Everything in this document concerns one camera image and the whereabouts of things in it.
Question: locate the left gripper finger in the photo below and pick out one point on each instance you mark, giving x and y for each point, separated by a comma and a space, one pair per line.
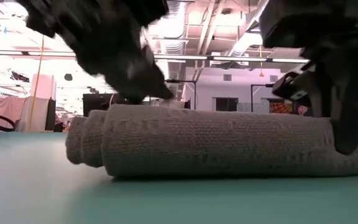
138, 82

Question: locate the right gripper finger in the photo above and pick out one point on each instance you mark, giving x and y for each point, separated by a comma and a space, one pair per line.
353, 109

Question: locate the grey towel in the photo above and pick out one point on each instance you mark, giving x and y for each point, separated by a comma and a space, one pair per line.
213, 143

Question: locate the black monitor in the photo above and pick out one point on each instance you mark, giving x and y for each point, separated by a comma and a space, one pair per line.
98, 104

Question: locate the person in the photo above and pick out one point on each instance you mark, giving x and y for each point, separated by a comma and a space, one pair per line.
304, 109

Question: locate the orange patterned poster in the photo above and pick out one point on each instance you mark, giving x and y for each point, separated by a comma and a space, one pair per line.
280, 108

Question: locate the dark doorway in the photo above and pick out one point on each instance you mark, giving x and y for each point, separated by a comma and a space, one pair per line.
227, 104

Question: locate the narrow black panel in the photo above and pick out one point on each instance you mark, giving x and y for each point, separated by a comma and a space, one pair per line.
50, 115

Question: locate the white cloth cover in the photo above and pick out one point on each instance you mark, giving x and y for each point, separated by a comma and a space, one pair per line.
41, 113

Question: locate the teal table mat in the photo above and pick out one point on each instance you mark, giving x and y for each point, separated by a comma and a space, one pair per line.
42, 199

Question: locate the black metal frame stand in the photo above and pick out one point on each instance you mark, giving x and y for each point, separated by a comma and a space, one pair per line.
252, 96
182, 81

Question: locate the suspended light rail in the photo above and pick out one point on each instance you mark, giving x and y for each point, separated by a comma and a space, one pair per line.
182, 57

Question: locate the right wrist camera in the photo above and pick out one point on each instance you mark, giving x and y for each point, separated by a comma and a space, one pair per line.
291, 82

